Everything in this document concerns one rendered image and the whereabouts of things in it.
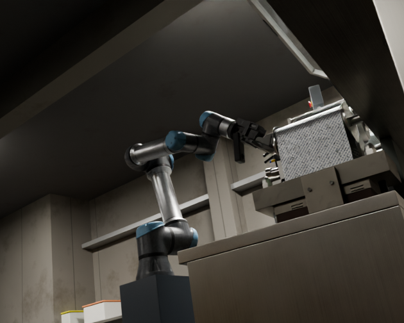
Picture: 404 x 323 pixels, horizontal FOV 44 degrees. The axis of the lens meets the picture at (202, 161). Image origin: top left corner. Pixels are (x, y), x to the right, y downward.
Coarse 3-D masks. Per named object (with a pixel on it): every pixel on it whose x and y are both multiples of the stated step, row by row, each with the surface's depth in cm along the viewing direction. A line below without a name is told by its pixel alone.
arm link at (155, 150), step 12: (180, 132) 192; (144, 144) 212; (156, 144) 202; (168, 144) 192; (180, 144) 191; (192, 144) 194; (132, 156) 216; (144, 156) 211; (156, 156) 206; (132, 168) 224
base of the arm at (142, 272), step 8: (144, 256) 195; (152, 256) 194; (160, 256) 195; (144, 264) 193; (152, 264) 192; (160, 264) 193; (168, 264) 196; (144, 272) 191; (152, 272) 190; (160, 272) 190; (168, 272) 192; (136, 280) 194
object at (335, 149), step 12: (312, 144) 167; (324, 144) 165; (336, 144) 163; (348, 144) 161; (288, 156) 171; (300, 156) 169; (312, 156) 166; (324, 156) 164; (336, 156) 162; (348, 156) 160; (288, 168) 170; (300, 168) 168; (312, 168) 165; (324, 168) 163
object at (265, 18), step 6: (246, 0) 218; (252, 0) 217; (252, 6) 222; (258, 6) 222; (258, 12) 226; (264, 18) 229; (270, 24) 234; (276, 30) 239; (276, 36) 245; (282, 36) 244; (288, 42) 250; (288, 48) 257; (294, 54) 262; (300, 60) 267; (306, 66) 273; (312, 72) 280; (318, 72) 278
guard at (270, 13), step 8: (256, 0) 216; (264, 0) 212; (264, 8) 221; (272, 8) 217; (272, 16) 226; (280, 24) 232; (288, 32) 237; (288, 40) 249; (296, 40) 243; (296, 48) 254; (304, 48) 249; (304, 56) 262; (312, 64) 268; (320, 72) 277
